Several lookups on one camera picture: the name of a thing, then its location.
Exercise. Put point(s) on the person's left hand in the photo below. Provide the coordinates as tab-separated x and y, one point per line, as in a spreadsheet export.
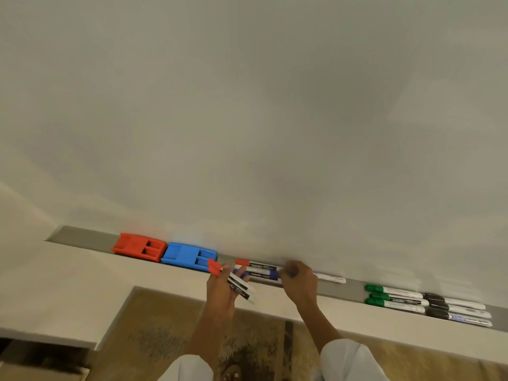
220	295

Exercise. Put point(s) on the person's right hand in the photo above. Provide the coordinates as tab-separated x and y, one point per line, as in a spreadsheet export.
301	287

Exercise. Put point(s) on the person's left fingers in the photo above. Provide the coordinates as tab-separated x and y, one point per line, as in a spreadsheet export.
241	275

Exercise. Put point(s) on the person's right fingers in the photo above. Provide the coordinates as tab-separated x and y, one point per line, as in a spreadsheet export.
294	269

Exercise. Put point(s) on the white marker with black label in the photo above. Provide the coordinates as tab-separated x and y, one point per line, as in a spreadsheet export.
243	294

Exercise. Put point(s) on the red cap whiteboard marker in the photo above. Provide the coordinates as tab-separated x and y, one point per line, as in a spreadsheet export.
258	266
215	268

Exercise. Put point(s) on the white barrel marker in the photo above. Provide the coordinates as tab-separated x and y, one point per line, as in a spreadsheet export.
331	278

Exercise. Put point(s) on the person's right forearm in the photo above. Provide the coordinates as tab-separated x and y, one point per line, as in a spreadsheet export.
319	327

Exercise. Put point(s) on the person's left forearm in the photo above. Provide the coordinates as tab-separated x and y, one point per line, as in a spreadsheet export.
207	337

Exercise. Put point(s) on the blue whiteboard marker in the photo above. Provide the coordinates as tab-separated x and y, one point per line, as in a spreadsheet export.
262	275

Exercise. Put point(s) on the blue whiteboard eraser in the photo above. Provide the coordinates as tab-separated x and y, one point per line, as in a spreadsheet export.
183	255

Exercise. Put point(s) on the grey marker tray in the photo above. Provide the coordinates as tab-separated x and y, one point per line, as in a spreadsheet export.
353	290

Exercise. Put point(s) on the green cap whiteboard marker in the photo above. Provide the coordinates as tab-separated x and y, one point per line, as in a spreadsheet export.
397	305
397	292
401	300

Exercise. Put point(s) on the white left sleeve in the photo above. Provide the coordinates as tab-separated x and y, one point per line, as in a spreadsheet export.
188	371

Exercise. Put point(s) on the white sleeve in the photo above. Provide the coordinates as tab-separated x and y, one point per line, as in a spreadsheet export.
188	371
351	363

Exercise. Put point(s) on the white right sleeve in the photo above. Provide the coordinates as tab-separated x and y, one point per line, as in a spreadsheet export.
351	363

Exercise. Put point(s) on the red whiteboard eraser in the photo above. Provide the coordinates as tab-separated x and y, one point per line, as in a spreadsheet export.
135	246

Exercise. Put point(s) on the white whiteboard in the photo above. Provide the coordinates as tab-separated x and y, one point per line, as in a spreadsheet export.
254	115

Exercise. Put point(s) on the black cap whiteboard marker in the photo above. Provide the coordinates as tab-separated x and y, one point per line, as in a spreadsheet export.
460	318
462	309
456	302

